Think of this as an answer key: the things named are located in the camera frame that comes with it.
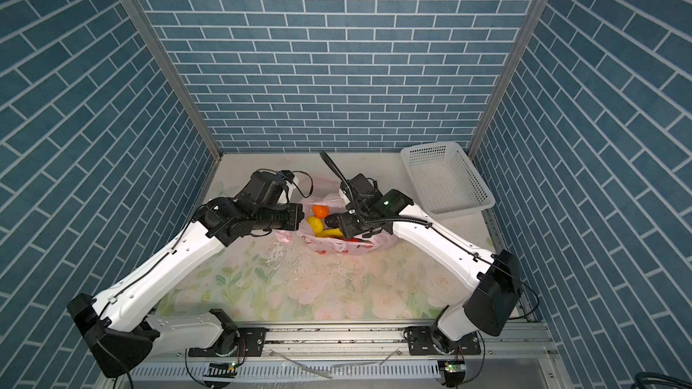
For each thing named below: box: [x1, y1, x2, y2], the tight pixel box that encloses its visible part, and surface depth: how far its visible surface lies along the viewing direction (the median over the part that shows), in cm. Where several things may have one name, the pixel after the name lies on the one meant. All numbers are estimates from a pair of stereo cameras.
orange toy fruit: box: [312, 204, 329, 219], surface depth 95 cm
